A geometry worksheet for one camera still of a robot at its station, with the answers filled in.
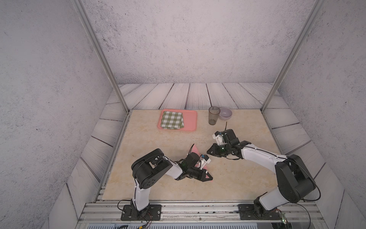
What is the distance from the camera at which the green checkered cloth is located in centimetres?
110

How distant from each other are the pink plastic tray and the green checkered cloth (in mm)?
11

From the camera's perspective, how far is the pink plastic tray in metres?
1.11
